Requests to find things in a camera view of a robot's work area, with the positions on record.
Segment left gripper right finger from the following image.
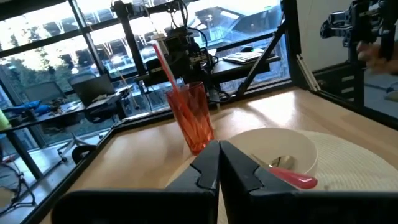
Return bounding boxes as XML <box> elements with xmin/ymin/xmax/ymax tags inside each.
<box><xmin>219</xmin><ymin>139</ymin><xmax>398</xmax><ymax>224</ymax></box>

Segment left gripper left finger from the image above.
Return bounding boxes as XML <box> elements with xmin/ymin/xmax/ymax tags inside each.
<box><xmin>50</xmin><ymin>139</ymin><xmax>221</xmax><ymax>224</ymax></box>

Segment pink drinking straw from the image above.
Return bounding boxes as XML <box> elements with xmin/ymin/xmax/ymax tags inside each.
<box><xmin>148</xmin><ymin>40</ymin><xmax>201</xmax><ymax>142</ymax></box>

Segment metal spoon with pink handle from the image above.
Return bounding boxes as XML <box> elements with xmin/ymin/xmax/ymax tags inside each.
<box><xmin>249</xmin><ymin>153</ymin><xmax>319</xmax><ymax>190</ymax></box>

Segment white bowl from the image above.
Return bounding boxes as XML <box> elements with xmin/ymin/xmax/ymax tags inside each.
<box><xmin>228</xmin><ymin>127</ymin><xmax>319</xmax><ymax>185</ymax></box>

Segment red faceted plastic tumbler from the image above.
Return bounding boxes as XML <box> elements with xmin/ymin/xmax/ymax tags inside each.
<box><xmin>165</xmin><ymin>81</ymin><xmax>216</xmax><ymax>156</ymax></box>

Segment white keyboard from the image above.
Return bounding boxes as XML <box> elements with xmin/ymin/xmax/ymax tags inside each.
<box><xmin>221</xmin><ymin>50</ymin><xmax>266</xmax><ymax>65</ymax></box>

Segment grey laptop screen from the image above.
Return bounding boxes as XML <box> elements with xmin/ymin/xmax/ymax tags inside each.
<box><xmin>67</xmin><ymin>73</ymin><xmax>116</xmax><ymax>107</ymax></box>

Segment round white woven placemat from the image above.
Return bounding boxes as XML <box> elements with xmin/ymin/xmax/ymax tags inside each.
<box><xmin>167</xmin><ymin>129</ymin><xmax>398</xmax><ymax>192</ymax></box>

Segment office chair with star base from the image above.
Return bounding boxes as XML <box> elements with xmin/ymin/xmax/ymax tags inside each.
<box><xmin>57</xmin><ymin>93</ymin><xmax>128</xmax><ymax>164</ymax></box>

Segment dark office desk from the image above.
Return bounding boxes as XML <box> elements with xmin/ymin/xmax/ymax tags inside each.
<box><xmin>0</xmin><ymin>98</ymin><xmax>126</xmax><ymax>181</ymax></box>

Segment blue cloth bundle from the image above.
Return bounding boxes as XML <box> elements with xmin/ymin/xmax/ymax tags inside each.
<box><xmin>2</xmin><ymin>100</ymin><xmax>53</xmax><ymax>116</ymax></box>

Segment person's hand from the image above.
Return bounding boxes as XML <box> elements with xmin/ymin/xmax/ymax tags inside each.
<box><xmin>356</xmin><ymin>41</ymin><xmax>398</xmax><ymax>75</ymax></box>

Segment yellow-green roll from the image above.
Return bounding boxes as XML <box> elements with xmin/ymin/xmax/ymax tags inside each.
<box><xmin>0</xmin><ymin>108</ymin><xmax>11</xmax><ymax>132</ymax></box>

